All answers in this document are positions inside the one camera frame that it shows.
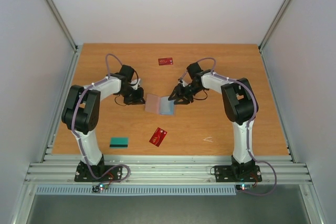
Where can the right aluminium frame post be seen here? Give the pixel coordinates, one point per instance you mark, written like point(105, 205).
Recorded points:
point(276, 20)

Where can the grey slotted cable duct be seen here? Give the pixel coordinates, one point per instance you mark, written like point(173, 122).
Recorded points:
point(138, 190)

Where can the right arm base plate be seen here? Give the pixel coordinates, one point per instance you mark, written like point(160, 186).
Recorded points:
point(238, 172)

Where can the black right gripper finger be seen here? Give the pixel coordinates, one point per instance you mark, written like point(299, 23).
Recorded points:
point(183, 100)
point(175, 95)

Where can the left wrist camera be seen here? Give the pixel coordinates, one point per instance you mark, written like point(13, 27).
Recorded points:
point(135, 84)

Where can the left aluminium frame post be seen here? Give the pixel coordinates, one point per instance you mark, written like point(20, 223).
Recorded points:
point(55, 12)

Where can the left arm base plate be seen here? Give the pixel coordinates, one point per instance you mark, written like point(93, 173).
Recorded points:
point(97, 173)

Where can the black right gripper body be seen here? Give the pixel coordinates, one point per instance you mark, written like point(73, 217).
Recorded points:
point(182, 93)

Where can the red vip card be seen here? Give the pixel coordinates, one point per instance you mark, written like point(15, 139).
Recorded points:
point(157, 137)
point(165, 61)

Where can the left controller circuit board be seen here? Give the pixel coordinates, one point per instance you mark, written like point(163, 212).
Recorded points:
point(100, 187)

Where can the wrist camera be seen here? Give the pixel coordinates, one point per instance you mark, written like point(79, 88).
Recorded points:
point(135, 84)
point(182, 82)

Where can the aluminium frame post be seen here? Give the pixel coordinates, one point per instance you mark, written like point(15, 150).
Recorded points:
point(276, 20)
point(55, 12)

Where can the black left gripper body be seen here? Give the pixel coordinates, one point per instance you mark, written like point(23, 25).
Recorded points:
point(124, 92)

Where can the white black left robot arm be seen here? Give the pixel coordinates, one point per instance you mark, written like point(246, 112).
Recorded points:
point(82, 107)

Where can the aluminium front rail frame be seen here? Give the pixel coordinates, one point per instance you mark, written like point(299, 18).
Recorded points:
point(169, 170)

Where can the controller circuit board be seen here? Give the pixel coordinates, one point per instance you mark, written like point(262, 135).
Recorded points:
point(100, 187)
point(244, 187)

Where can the pink leather card holder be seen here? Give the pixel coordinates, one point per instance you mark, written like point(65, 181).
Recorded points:
point(159, 105)

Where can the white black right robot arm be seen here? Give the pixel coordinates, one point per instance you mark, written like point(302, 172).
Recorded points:
point(239, 101)

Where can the teal card with black stripe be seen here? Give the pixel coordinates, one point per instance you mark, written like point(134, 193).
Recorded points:
point(119, 142)

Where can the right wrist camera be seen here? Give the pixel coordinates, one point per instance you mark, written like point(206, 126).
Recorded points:
point(182, 82)

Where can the right controller circuit board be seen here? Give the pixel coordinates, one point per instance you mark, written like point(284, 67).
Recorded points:
point(244, 187)

